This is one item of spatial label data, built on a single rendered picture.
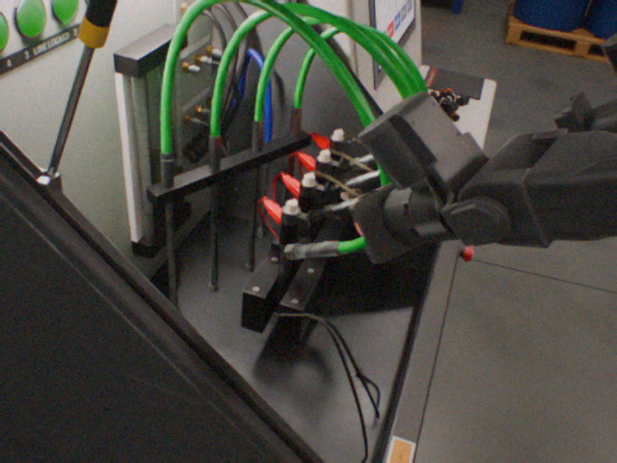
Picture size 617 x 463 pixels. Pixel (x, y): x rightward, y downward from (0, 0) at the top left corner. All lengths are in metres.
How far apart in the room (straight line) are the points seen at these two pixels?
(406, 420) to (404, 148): 0.46
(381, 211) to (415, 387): 0.37
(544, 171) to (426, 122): 0.11
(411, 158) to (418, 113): 0.04
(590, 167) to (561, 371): 2.02
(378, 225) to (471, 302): 1.95
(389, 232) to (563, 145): 0.21
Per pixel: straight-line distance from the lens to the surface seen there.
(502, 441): 2.11
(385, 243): 0.59
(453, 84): 1.74
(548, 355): 2.44
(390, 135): 0.48
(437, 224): 0.50
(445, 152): 0.48
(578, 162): 0.42
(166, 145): 0.90
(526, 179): 0.42
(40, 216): 0.56
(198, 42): 1.11
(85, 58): 0.48
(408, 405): 0.86
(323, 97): 1.12
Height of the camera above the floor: 1.62
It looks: 38 degrees down
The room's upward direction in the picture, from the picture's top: 7 degrees clockwise
